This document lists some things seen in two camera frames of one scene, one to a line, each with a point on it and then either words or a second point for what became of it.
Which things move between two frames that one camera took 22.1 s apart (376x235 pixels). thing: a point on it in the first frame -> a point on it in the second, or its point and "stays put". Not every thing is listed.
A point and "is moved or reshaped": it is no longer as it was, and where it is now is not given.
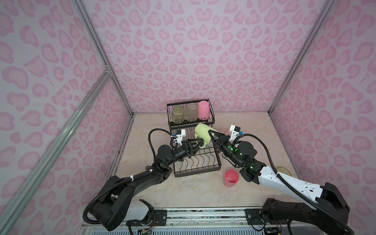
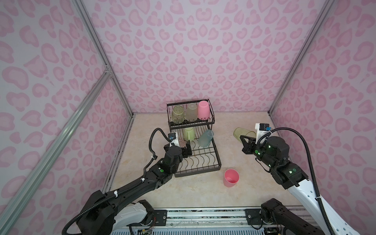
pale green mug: x=201 y=132 -> x=189 y=133
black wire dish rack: x=182 y=117 stays put
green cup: x=283 y=170 is moved or reshaped
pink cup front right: x=231 y=177 stays put
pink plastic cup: x=203 y=110 stays put
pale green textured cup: x=191 y=111 stays put
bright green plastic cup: x=177 y=115 stays put
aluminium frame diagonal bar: x=9 y=216 stays put
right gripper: x=223 y=140 -> x=248 y=147
